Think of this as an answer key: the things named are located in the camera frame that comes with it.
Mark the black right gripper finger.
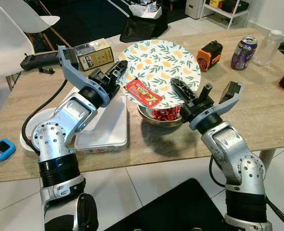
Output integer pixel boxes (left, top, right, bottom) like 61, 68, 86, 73
171, 78, 198, 104

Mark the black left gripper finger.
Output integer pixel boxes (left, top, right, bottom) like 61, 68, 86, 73
109, 61, 128, 87

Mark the lemon leaf patterned plate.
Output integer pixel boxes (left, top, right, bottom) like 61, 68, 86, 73
117, 39, 201, 110

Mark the yellow cardboard carton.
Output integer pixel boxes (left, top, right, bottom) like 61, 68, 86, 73
74, 38, 115, 72

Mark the red wrapped candies pile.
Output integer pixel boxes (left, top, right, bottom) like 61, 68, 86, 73
151, 107, 182, 122

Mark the red snack packet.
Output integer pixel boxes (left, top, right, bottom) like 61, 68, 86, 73
125, 79, 162, 108

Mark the small orange black tool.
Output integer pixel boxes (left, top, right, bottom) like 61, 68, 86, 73
196, 40, 223, 73

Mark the metal bowl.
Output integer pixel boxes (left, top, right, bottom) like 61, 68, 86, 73
138, 105, 183, 128

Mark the black bag with white liner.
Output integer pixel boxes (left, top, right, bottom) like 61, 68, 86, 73
120, 0, 169, 44

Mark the white lidded plastic container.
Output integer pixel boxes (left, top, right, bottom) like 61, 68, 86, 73
74, 91, 129, 154

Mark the dark rug with white lines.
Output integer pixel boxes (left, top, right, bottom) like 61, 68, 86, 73
29, 0, 133, 51

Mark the black power strip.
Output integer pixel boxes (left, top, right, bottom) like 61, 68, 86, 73
20, 50, 62, 74

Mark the purple soda can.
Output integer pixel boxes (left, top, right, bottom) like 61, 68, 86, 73
230, 36, 258, 71

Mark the wooden table leg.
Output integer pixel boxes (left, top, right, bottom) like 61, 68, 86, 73
259, 148, 278, 170

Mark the white shelf unit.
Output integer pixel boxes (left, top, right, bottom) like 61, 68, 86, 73
199, 0, 251, 30

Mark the clear plastic bottle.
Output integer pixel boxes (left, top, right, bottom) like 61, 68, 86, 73
253, 30, 283, 67

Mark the white shell chair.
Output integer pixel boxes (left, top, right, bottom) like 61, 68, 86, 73
0, 0, 61, 49
0, 5, 35, 92

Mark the black floor mat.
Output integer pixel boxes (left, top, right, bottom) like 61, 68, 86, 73
105, 178, 225, 231

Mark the small blue timer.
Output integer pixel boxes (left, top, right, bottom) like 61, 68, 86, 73
0, 139, 16, 162

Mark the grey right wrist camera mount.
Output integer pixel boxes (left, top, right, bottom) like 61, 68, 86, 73
189, 82, 243, 131

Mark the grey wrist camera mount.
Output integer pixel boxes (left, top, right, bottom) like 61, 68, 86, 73
189, 82, 243, 131
58, 45, 105, 95

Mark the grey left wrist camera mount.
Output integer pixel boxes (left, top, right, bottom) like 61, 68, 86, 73
58, 45, 105, 95

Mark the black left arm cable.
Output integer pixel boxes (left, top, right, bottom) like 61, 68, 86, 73
21, 79, 68, 155

